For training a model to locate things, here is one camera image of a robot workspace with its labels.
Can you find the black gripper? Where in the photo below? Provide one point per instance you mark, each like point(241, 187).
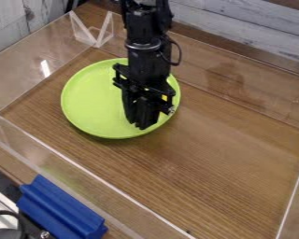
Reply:
point(144, 94)

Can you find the yellow toy banana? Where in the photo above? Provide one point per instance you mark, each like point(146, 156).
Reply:
point(165, 98)

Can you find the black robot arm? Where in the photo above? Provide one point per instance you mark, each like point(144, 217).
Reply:
point(147, 19)

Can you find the green round plate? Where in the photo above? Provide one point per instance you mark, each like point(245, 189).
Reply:
point(91, 102)

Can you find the blue plastic clamp block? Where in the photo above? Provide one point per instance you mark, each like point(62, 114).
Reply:
point(58, 212)

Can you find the clear acrylic corner bracket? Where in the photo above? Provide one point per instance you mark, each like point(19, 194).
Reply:
point(92, 36)

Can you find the clear acrylic enclosure wall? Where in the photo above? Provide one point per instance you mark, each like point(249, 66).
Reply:
point(27, 157)

